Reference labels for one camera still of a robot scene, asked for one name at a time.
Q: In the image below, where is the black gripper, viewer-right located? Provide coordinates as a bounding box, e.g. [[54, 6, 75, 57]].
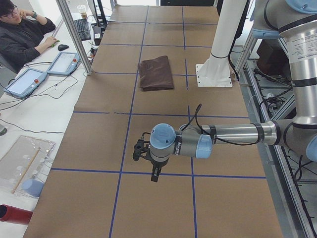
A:
[[151, 156, 169, 182]]

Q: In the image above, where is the dark brown t-shirt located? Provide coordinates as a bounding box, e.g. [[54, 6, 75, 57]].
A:
[[138, 56, 174, 91]]

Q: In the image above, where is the light blue cup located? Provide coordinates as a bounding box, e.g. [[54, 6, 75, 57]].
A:
[[22, 179, 44, 197]]

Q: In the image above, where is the clear plastic tray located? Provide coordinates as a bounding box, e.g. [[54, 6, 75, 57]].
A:
[[0, 136, 55, 198]]

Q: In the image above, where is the wooden stick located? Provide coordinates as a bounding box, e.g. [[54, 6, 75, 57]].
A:
[[10, 147, 41, 194]]

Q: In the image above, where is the teach pendant tablet far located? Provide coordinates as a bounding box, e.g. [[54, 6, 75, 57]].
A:
[[47, 52, 80, 76]]

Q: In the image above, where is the teach pendant tablet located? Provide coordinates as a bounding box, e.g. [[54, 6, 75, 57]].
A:
[[4, 68, 48, 98], [47, 52, 80, 76]]

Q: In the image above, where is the black power adapter box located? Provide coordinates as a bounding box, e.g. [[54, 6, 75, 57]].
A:
[[93, 26, 103, 46]]

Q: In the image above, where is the red cylinder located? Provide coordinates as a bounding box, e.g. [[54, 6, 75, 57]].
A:
[[0, 204, 33, 225]]

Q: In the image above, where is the black computer mouse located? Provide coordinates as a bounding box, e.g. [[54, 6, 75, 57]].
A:
[[57, 44, 69, 51]]

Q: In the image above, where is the teach pendant tablet near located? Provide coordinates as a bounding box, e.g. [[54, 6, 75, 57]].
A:
[[4, 68, 48, 98]]

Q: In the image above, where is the black keyboard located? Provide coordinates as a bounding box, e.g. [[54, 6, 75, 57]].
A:
[[73, 19, 91, 41]]

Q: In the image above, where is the paper coffee cup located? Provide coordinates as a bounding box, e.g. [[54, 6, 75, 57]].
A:
[[77, 4, 87, 19]]

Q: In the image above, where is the seated person in black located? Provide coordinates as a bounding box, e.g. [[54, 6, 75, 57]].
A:
[[0, 0, 59, 73]]

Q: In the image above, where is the black cable on viewer-right arm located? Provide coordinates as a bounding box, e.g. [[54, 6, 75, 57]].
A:
[[141, 104, 258, 154]]

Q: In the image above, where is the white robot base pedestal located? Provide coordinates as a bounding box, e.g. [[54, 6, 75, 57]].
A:
[[196, 0, 248, 88]]

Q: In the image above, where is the aluminium frame rack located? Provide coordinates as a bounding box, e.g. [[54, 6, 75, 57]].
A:
[[235, 24, 317, 238]]

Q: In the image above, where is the aluminium frame post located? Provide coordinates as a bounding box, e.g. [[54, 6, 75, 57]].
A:
[[56, 0, 93, 75]]

